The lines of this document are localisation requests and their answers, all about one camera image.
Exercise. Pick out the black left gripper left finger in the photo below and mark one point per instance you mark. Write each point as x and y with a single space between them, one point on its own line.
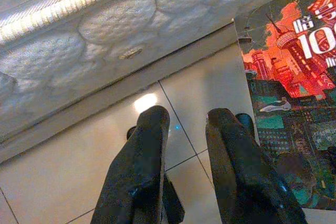
141 169

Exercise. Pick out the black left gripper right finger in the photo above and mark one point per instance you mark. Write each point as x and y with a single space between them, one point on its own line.
241 176

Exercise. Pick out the white quilted mattress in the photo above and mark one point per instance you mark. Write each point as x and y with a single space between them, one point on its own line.
118 19

